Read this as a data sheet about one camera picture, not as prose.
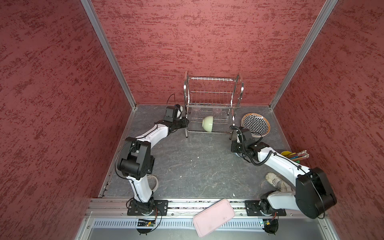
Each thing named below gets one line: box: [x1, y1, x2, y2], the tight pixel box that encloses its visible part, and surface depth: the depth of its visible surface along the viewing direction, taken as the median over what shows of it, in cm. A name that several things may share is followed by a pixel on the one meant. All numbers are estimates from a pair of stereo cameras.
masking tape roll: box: [146, 175, 159, 193], surface depth 83 cm
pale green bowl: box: [202, 115, 214, 133], surface depth 96 cm
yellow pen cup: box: [281, 151, 293, 157], surface depth 85 cm
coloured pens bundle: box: [286, 150, 310, 161], surface depth 78 cm
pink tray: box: [193, 198, 236, 238], surface depth 72 cm
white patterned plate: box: [241, 113, 271, 138], surface depth 109 cm
